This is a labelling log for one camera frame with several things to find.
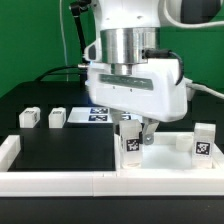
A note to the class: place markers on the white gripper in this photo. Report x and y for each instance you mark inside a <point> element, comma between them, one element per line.
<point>154,88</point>

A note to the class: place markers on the white square tabletop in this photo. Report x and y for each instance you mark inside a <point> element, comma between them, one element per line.
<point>170,151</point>

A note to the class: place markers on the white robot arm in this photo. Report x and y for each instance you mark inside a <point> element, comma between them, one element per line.
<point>126,27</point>

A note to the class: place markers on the white marker sheet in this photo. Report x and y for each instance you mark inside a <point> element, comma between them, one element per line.
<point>98,115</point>

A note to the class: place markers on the white U-shaped obstacle fence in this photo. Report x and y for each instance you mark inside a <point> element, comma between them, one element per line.
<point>120,182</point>

